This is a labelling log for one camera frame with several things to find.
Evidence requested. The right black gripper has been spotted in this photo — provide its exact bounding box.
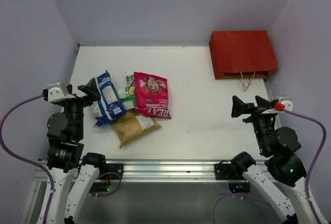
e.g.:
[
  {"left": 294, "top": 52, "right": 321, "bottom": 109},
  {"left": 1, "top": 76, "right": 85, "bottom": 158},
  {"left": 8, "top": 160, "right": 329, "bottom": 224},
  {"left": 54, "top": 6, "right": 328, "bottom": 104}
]
[{"left": 231, "top": 94, "right": 278, "bottom": 153}]

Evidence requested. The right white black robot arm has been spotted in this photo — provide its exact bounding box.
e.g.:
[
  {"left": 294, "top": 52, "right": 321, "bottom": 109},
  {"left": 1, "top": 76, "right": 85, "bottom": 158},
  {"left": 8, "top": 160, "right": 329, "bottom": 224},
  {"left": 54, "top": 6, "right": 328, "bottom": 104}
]
[{"left": 230, "top": 96, "right": 328, "bottom": 223}]

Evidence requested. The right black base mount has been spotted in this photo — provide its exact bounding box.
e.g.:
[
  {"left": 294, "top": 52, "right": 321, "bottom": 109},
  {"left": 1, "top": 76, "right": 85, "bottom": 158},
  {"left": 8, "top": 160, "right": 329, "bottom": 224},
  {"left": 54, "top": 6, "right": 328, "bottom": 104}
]
[{"left": 214, "top": 160, "right": 251, "bottom": 193}]

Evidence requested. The pink snack bag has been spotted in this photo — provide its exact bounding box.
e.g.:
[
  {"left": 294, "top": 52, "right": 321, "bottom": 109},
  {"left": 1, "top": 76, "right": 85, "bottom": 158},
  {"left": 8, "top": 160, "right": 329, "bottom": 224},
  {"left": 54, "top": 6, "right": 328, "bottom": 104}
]
[{"left": 133, "top": 72, "right": 171, "bottom": 119}]

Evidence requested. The aluminium rail frame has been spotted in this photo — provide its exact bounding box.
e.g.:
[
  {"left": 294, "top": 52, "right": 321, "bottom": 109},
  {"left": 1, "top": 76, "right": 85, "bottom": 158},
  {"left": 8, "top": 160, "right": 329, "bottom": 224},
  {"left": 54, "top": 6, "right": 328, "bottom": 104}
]
[{"left": 19, "top": 158, "right": 285, "bottom": 224}]

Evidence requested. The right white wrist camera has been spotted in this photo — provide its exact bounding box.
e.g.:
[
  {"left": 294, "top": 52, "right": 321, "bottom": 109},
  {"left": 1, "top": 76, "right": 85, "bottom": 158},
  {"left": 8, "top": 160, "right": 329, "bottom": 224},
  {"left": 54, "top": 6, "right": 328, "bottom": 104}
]
[{"left": 273, "top": 96, "right": 293, "bottom": 112}]

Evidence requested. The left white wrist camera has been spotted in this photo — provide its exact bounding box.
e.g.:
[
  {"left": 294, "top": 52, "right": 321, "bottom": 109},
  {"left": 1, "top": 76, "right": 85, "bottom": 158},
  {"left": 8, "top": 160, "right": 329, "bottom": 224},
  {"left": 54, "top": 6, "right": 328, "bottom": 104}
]
[{"left": 43, "top": 82, "right": 69, "bottom": 103}]

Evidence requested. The large blue chip bag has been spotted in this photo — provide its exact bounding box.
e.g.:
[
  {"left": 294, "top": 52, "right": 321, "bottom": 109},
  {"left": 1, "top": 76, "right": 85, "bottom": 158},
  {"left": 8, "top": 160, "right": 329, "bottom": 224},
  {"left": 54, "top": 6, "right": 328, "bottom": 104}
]
[{"left": 90, "top": 70, "right": 127, "bottom": 127}]

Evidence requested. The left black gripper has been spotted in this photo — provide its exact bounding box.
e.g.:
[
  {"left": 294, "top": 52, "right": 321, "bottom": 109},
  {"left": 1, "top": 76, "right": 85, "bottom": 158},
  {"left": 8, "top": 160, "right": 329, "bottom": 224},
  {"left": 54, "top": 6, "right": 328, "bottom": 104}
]
[{"left": 59, "top": 78, "right": 100, "bottom": 138}]

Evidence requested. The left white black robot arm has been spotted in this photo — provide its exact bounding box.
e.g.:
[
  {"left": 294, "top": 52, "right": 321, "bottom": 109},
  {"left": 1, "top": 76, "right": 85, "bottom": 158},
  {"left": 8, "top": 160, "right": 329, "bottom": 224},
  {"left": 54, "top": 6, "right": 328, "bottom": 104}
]
[{"left": 37, "top": 81, "right": 108, "bottom": 223}]

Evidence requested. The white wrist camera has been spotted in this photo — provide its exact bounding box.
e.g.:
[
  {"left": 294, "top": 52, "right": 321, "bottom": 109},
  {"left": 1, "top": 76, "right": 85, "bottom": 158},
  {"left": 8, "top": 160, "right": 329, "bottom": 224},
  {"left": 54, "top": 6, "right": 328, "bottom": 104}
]
[
  {"left": 273, "top": 96, "right": 293, "bottom": 112},
  {"left": 43, "top": 82, "right": 69, "bottom": 103}
]

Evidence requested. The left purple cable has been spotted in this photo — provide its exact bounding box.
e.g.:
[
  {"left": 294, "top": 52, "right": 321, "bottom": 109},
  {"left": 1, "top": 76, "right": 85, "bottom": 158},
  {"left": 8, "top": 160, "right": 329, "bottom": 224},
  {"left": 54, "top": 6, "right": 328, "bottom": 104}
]
[{"left": 0, "top": 94, "right": 56, "bottom": 224}]

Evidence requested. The green Fox's candy bag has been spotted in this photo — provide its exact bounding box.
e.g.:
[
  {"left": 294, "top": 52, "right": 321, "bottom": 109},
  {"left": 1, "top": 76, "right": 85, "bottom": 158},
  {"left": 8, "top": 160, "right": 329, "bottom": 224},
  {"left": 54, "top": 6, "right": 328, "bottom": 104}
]
[{"left": 118, "top": 86, "right": 137, "bottom": 111}]

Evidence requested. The brown kraft snack bag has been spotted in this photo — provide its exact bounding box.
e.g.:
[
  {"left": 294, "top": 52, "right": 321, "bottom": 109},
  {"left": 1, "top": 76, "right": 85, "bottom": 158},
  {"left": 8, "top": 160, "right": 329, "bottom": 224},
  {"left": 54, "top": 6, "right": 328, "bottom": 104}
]
[{"left": 112, "top": 110, "right": 161, "bottom": 148}]

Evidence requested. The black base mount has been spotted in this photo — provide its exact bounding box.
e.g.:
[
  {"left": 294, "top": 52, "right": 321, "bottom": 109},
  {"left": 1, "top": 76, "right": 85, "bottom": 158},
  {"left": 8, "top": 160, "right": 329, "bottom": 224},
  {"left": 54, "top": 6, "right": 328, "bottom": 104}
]
[
  {"left": 89, "top": 163, "right": 124, "bottom": 198},
  {"left": 214, "top": 160, "right": 251, "bottom": 193}
]

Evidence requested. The red paper bag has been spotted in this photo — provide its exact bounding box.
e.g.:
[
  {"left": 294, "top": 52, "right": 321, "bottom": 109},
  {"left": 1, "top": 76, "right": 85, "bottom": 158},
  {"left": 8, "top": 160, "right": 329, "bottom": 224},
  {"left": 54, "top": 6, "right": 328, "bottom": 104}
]
[{"left": 209, "top": 31, "right": 278, "bottom": 91}]

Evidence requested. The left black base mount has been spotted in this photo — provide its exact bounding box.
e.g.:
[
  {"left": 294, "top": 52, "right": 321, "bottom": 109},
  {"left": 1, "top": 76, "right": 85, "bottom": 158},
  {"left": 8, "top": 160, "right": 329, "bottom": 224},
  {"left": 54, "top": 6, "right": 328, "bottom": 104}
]
[{"left": 89, "top": 163, "right": 124, "bottom": 198}]

